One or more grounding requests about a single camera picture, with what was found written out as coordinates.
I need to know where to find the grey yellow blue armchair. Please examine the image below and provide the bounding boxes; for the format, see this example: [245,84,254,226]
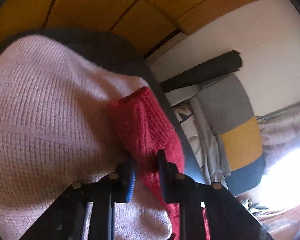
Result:
[165,74,267,195]

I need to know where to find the bright window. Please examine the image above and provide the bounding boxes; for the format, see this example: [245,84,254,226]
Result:
[240,140,300,205]

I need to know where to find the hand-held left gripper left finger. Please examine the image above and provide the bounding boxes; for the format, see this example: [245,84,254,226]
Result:
[20,159,137,240]

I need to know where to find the black rolled mat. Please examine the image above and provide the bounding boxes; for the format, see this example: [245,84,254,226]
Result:
[159,50,243,93]

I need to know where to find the printed pale cushion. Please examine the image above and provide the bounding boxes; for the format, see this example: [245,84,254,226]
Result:
[171,102,208,180]

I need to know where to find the pink patterned curtain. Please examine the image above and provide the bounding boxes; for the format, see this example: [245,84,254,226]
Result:
[256,100,300,160]

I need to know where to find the beige knit sweater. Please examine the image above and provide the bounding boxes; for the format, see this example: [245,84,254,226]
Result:
[0,34,173,240]

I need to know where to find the red knit sweater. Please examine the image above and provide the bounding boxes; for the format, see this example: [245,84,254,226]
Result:
[107,86,212,240]

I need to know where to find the grey cloth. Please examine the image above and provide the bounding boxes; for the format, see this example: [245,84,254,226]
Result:
[190,97,233,185]

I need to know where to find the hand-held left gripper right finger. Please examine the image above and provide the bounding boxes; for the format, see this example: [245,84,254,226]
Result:
[157,149,275,240]

